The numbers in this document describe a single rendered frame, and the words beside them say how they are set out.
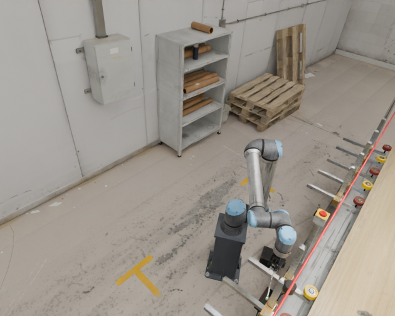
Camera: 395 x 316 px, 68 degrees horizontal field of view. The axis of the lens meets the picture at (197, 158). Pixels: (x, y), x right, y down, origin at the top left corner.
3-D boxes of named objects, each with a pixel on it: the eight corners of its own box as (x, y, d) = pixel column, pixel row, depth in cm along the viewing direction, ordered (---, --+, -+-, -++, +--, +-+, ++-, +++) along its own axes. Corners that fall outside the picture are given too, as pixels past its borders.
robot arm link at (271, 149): (244, 214, 246) (259, 134, 206) (264, 215, 245) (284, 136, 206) (246, 227, 233) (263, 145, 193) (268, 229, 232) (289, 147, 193)
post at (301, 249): (279, 288, 197) (299, 246, 167) (281, 284, 199) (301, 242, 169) (284, 291, 195) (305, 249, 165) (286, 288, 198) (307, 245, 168)
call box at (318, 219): (311, 222, 185) (315, 214, 180) (315, 215, 189) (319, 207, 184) (321, 228, 182) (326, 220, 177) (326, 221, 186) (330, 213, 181)
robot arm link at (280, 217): (270, 207, 166) (273, 224, 157) (290, 208, 166) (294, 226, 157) (266, 217, 172) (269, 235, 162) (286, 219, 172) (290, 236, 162)
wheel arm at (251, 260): (247, 262, 200) (247, 259, 198) (249, 259, 202) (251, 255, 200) (307, 305, 180) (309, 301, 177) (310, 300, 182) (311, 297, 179)
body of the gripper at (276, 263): (266, 266, 169) (270, 253, 161) (273, 256, 174) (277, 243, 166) (278, 274, 165) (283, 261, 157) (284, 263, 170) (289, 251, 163)
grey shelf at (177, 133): (158, 143, 433) (155, 34, 337) (199, 122, 487) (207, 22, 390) (179, 157, 411) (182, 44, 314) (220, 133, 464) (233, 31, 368)
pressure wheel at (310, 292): (303, 306, 178) (308, 298, 170) (297, 294, 184) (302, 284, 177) (315, 305, 179) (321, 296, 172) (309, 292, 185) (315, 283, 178)
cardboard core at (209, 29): (190, 21, 360) (209, 27, 344) (195, 21, 364) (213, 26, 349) (190, 28, 364) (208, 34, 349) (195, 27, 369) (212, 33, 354)
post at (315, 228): (295, 261, 213) (314, 221, 185) (298, 257, 216) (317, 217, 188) (301, 265, 210) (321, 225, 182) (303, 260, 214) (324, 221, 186)
